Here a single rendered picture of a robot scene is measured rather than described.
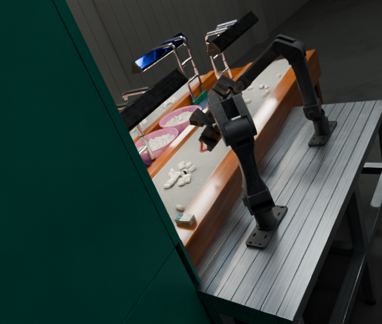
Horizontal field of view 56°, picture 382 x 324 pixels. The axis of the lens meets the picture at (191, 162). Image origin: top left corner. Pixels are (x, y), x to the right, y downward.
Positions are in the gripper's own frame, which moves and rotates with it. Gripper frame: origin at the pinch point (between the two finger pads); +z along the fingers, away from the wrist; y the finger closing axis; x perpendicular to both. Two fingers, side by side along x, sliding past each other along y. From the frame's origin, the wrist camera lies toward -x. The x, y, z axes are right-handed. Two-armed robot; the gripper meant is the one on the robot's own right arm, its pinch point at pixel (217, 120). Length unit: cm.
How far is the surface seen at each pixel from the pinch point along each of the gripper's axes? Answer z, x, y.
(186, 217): -12, 14, 66
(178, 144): 16.9, -9.0, 12.2
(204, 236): -11, 22, 68
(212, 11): 132, -123, -364
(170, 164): 15.9, -5.0, 27.0
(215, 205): -14, 20, 56
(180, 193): 2.3, 7.2, 48.2
